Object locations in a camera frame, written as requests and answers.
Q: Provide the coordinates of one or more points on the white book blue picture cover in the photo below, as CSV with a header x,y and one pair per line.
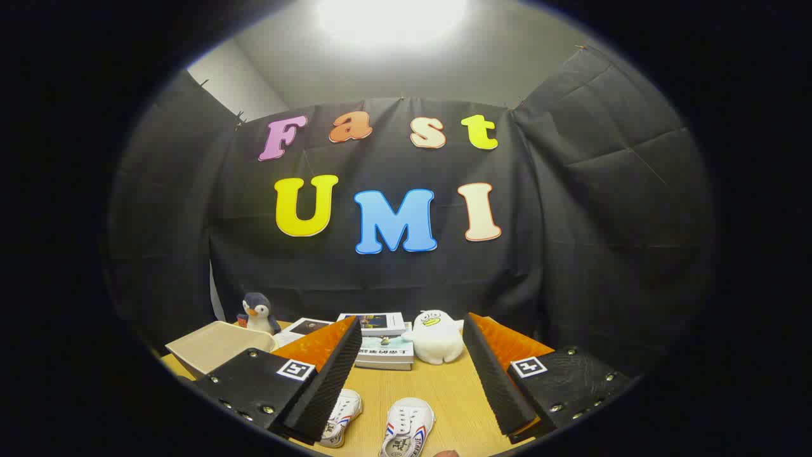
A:
x,y
374,322

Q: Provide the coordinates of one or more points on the white striped canvas shoe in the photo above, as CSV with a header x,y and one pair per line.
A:
x,y
344,412
409,426

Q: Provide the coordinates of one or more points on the black backdrop cloth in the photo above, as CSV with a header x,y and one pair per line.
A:
x,y
571,222

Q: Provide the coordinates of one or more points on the ceiling light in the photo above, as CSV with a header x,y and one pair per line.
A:
x,y
390,16

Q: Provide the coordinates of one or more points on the beige fabric storage box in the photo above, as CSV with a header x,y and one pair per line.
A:
x,y
219,346

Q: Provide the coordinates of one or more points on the thick book pale teal cover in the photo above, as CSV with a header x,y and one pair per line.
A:
x,y
386,352

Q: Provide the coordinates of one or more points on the white duck plush toy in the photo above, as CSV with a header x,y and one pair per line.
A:
x,y
434,339

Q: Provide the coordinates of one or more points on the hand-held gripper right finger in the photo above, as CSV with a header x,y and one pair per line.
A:
x,y
498,381

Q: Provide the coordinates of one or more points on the penguin plush toy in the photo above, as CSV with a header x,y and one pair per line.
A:
x,y
257,314

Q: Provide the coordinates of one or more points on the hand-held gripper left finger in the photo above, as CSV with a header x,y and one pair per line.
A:
x,y
330,381

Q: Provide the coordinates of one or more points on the white book portrait cover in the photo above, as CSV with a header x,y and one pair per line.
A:
x,y
309,327

